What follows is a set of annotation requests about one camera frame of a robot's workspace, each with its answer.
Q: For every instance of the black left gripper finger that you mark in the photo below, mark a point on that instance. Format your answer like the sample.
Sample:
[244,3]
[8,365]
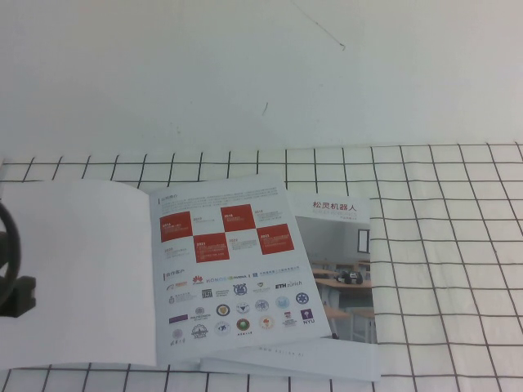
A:
[24,302]

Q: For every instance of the white product catalogue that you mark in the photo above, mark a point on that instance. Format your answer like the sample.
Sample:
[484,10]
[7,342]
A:
[90,265]

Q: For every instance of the closed catalogue with classroom cover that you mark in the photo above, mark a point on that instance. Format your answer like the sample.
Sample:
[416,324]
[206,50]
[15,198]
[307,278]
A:
[347,253]

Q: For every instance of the white booklet under catalogue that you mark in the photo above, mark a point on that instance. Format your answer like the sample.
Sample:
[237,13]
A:
[347,375]

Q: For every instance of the white black-grid tablecloth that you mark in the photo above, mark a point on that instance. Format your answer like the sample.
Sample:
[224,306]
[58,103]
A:
[449,245]

